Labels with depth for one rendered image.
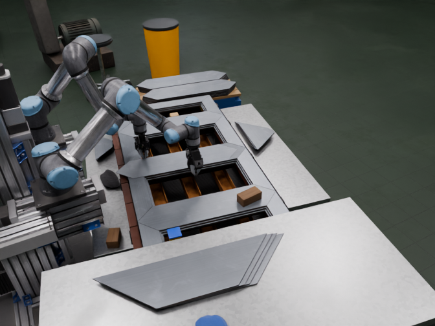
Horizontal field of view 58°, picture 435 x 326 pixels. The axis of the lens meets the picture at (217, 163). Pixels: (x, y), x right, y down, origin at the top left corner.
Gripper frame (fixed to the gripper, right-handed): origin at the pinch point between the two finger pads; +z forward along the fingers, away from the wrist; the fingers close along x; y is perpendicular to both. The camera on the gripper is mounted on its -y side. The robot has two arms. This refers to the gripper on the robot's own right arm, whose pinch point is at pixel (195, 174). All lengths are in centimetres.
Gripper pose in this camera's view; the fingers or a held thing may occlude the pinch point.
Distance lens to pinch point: 222.8
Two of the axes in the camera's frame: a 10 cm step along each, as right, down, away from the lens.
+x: -9.5, 1.9, -2.4
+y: -3.0, -5.6, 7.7
